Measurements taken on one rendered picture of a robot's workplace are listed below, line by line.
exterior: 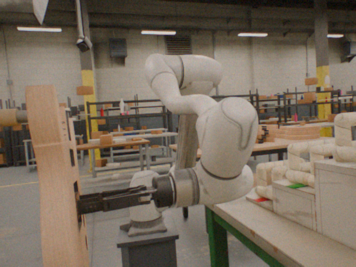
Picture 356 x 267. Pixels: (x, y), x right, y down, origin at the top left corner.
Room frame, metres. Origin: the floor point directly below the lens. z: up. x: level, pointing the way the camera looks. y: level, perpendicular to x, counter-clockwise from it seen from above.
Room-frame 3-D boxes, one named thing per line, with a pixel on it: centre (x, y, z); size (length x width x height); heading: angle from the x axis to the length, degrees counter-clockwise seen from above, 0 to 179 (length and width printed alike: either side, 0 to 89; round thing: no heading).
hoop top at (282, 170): (0.88, -0.36, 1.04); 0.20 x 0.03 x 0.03; 110
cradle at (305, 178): (0.74, -0.31, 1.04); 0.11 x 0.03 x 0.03; 21
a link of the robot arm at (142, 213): (1.34, 0.20, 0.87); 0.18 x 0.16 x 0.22; 111
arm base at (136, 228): (1.33, 0.23, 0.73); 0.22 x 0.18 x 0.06; 99
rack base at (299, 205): (0.77, -0.40, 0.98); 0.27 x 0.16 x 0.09; 111
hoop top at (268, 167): (0.96, -0.34, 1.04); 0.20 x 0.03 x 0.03; 110
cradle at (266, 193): (0.89, -0.26, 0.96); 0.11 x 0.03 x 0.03; 21
